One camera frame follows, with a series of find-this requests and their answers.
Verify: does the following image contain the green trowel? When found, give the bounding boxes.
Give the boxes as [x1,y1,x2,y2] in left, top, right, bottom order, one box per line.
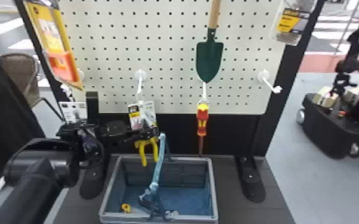
[196,0,224,84]

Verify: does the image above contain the white pegboard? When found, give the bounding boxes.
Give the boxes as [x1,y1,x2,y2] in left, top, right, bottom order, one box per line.
[13,0,326,203]

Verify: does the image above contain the yellow pliers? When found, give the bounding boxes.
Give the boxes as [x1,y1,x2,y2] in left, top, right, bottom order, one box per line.
[127,100,160,167]

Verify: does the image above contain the red screwdriver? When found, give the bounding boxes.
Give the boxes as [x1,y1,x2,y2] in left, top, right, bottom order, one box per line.
[196,102,211,156]

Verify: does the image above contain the blue basket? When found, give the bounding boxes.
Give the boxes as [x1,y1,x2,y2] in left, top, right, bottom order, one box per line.
[98,132,219,224]

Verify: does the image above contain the black cable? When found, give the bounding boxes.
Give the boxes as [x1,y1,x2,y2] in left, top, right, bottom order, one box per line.
[2,137,74,187]

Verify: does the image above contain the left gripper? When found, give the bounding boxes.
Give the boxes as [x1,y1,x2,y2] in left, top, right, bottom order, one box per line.
[101,120,159,144]

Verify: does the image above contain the yellow black tool packet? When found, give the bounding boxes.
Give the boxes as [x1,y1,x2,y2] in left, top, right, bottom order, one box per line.
[270,0,312,46]

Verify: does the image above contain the brown mesh chair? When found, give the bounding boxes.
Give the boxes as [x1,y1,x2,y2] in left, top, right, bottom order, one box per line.
[0,52,64,123]

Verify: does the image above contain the white packaged tool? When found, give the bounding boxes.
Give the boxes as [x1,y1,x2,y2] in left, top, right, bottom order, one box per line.
[58,101,88,125]

